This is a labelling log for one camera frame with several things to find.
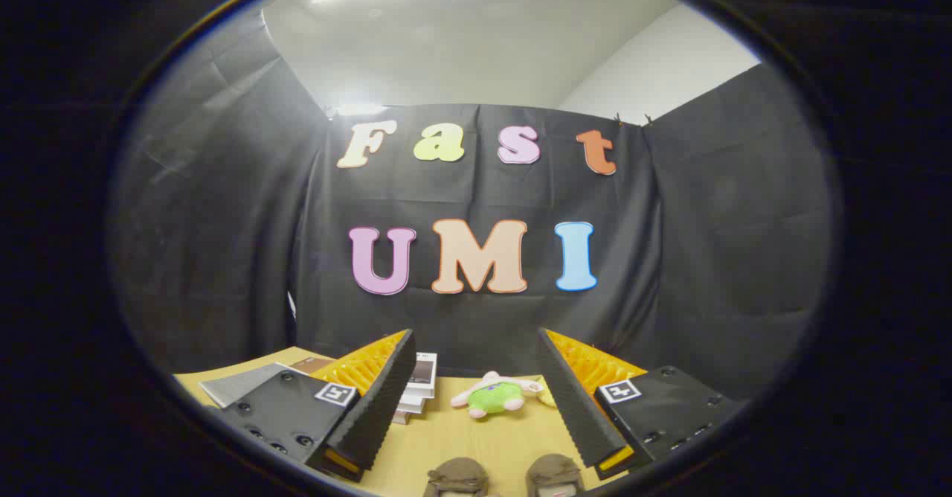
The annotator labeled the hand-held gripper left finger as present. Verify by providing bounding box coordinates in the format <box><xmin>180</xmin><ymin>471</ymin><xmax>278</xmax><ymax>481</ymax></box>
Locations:
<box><xmin>212</xmin><ymin>328</ymin><xmax>417</xmax><ymax>483</ymax></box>

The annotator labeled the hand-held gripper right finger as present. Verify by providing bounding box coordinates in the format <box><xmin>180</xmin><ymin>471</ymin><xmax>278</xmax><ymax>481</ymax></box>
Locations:
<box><xmin>537</xmin><ymin>327</ymin><xmax>744</xmax><ymax>481</ymax></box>

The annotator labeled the brown fuzzy slipper shoe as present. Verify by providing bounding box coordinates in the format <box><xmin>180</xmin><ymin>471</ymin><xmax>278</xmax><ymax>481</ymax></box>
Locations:
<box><xmin>424</xmin><ymin>457</ymin><xmax>492</xmax><ymax>497</ymax></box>
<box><xmin>524</xmin><ymin>452</ymin><xmax>587</xmax><ymax>497</ymax></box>

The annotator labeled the white book with portrait cover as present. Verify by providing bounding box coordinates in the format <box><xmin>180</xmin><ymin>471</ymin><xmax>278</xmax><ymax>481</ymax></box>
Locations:
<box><xmin>405</xmin><ymin>352</ymin><xmax>438</xmax><ymax>400</ymax></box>

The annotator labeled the pink and green plush toy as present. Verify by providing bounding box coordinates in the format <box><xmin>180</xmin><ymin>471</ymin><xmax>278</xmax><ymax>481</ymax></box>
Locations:
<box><xmin>450</xmin><ymin>371</ymin><xmax>545</xmax><ymax>420</ymax></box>

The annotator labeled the black backdrop cloth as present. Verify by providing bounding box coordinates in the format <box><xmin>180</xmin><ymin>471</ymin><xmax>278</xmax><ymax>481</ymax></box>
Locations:
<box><xmin>112</xmin><ymin>6</ymin><xmax>834</xmax><ymax>401</ymax></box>

